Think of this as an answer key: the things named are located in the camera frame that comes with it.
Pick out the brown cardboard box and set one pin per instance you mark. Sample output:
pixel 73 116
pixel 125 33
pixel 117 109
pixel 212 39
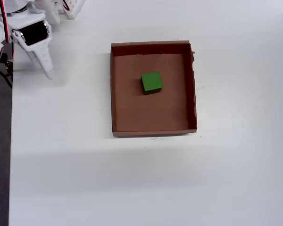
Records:
pixel 151 113

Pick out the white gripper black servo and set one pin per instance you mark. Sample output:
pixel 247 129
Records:
pixel 32 33

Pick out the green cube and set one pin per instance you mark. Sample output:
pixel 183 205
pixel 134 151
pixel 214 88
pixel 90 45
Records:
pixel 151 81

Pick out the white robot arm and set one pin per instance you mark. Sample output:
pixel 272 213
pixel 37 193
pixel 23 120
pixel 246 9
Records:
pixel 50 10

